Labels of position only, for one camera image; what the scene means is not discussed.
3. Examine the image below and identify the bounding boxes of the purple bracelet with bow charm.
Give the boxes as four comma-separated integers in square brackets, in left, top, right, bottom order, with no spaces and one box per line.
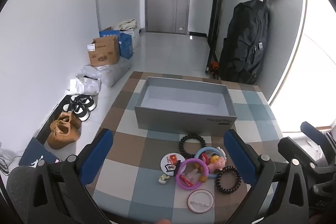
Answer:
[175,158,210,190]

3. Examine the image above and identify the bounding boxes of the white crumpled packet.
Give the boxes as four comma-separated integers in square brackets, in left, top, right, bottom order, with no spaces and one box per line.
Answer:
[67,76,102,96]

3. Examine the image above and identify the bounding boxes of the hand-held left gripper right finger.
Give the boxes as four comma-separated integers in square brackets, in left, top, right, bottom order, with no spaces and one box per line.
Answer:
[223,129,311,224]

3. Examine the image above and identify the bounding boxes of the grey cables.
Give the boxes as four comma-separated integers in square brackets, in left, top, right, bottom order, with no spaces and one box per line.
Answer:
[0,142,25,178]

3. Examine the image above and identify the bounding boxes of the black and white sneaker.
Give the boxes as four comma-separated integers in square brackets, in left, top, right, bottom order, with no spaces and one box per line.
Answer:
[69,94,96,111]
[62,101,91,121]

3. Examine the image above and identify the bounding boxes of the brown cardboard box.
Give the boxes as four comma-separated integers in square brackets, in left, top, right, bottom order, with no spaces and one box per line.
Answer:
[88,36,121,67]

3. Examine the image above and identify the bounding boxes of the blue bracelet with doll charm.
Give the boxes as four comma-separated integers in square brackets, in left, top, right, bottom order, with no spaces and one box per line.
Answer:
[194,147,228,180]

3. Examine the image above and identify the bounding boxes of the black backpack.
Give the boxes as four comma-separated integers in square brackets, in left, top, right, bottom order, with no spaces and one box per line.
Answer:
[219,0,271,85]

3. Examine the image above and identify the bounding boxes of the black shoe tray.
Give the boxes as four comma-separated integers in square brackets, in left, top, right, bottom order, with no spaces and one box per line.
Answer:
[35,94,77,141]

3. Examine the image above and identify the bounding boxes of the round printed pin badge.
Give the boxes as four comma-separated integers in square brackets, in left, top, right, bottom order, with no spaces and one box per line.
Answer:
[160,153,182,177]

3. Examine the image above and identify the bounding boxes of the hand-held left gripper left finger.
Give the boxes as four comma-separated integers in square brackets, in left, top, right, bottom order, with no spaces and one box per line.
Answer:
[28,128,114,224]

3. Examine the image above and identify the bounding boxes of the beige cloth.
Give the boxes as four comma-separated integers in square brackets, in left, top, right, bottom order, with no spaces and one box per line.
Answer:
[115,18,138,31]

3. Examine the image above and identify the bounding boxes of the black metal rack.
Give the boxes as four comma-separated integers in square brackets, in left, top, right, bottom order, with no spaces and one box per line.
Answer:
[205,0,230,79]

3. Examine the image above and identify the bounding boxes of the clear red hair clip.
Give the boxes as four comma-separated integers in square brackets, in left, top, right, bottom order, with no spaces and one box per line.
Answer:
[180,170,199,186]

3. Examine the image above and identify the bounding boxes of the clear plastic bag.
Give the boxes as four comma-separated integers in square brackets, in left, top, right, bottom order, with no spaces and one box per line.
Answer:
[76,59,132,87]

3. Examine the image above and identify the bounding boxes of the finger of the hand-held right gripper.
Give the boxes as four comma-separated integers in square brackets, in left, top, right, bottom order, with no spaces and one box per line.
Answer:
[278,137,328,170]
[301,121,336,161]

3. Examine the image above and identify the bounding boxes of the white round pin badge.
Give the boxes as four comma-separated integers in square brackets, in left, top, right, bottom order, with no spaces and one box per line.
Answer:
[187,189,216,214]

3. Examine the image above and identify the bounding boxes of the navy shoe box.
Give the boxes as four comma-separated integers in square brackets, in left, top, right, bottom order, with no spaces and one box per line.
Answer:
[18,136,63,168]

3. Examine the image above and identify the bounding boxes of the checked tablecloth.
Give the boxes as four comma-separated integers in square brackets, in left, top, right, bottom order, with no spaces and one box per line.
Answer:
[87,71,284,224]

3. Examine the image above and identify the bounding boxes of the blue cardboard box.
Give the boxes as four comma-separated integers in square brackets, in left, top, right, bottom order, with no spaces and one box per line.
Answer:
[99,27,133,60]

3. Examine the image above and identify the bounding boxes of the brown shoe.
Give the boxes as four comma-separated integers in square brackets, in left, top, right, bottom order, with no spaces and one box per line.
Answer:
[57,111,82,130]
[47,120,81,150]

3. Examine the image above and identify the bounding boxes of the white plastic bag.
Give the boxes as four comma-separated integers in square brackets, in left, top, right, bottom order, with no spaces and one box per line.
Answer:
[128,27,141,53]

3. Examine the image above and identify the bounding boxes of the black spiral hair tie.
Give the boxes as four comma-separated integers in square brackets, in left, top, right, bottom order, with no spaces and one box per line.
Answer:
[179,134,207,159]
[214,166,243,194]

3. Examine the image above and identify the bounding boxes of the grey rectangular box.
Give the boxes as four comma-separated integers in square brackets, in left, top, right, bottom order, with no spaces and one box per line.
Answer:
[134,76,238,137]

